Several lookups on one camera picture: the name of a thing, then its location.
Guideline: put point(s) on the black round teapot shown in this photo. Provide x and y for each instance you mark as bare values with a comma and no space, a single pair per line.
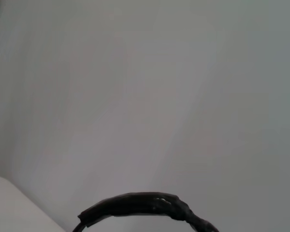
140,201

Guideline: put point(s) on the white rounded panel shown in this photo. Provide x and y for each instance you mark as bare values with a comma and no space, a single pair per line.
17,207

